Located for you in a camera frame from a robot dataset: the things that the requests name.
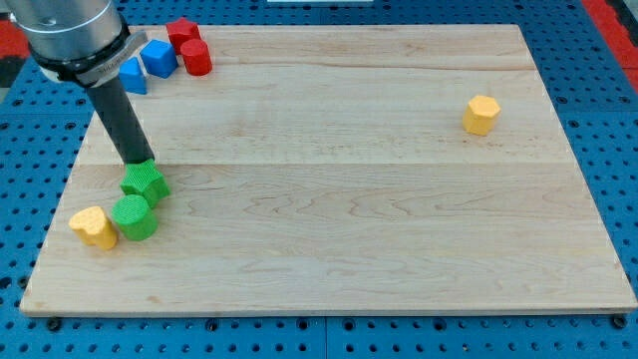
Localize yellow heart block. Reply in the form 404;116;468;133
68;206;119;250

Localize blue cube block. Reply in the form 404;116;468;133
140;40;178;79

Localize red star block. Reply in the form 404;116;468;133
165;17;200;55

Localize blue triangle block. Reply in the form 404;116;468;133
119;57;148;95

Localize wooden board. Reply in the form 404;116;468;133
21;25;637;318

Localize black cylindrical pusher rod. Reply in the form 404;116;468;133
87;77;155;164

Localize green star block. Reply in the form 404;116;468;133
120;159;170;208

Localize red cylinder block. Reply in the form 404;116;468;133
180;39;213;76

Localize yellow hexagon block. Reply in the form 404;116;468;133
462;95;501;136

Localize green cylinder block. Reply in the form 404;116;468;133
112;194;159;241

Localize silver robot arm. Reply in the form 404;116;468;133
6;0;155;164

